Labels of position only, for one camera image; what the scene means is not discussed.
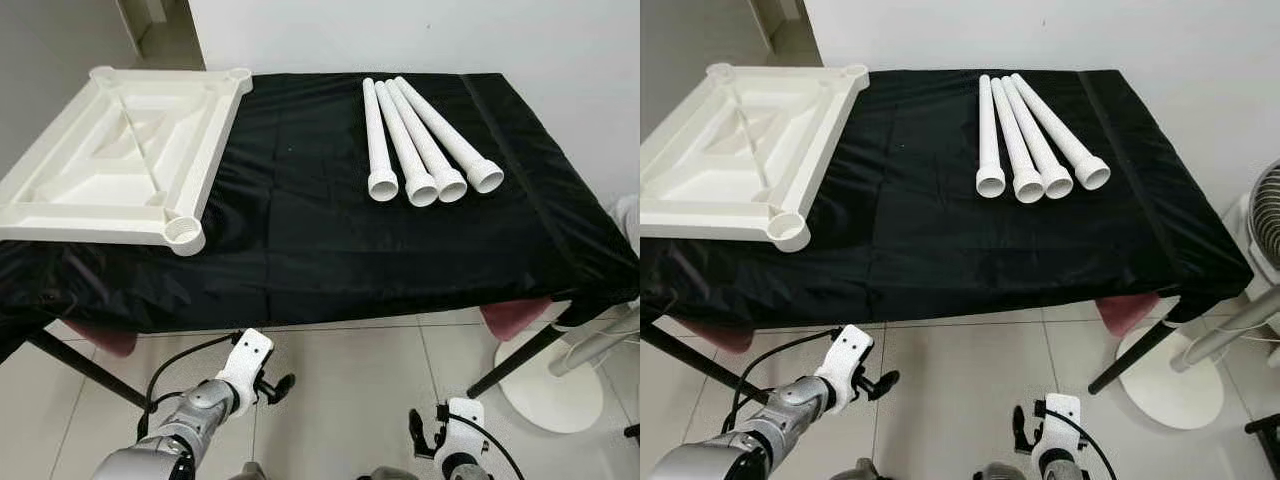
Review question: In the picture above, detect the white plastic children table top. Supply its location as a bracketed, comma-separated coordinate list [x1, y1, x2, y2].
[640, 62, 871, 253]
[0, 66, 254, 257]

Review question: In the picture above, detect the white plastic table leg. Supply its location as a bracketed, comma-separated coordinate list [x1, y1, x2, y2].
[990, 78, 1047, 204]
[1000, 76, 1075, 200]
[374, 82, 440, 208]
[362, 79, 400, 203]
[1010, 72, 1112, 191]
[394, 76, 505, 195]
[385, 80, 469, 204]
[976, 76, 1008, 199]

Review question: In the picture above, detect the black metal worktable leg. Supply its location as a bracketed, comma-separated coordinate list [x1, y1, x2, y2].
[467, 322, 573, 399]
[1088, 318, 1181, 396]
[640, 325, 766, 406]
[28, 330, 151, 411]

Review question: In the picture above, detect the pink stool seat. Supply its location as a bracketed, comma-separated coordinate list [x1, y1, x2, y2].
[672, 318, 753, 354]
[480, 297, 554, 341]
[62, 320, 138, 358]
[1097, 292, 1163, 338]

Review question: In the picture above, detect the black tablecloth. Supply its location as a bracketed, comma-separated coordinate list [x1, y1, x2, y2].
[640, 68, 1256, 351]
[0, 72, 640, 366]

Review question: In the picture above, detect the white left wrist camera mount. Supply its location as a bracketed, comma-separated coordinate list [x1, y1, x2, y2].
[815, 324, 874, 413]
[215, 329, 274, 416]

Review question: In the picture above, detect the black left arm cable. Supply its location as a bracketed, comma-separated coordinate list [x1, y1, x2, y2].
[722, 327, 843, 436]
[135, 332, 244, 441]

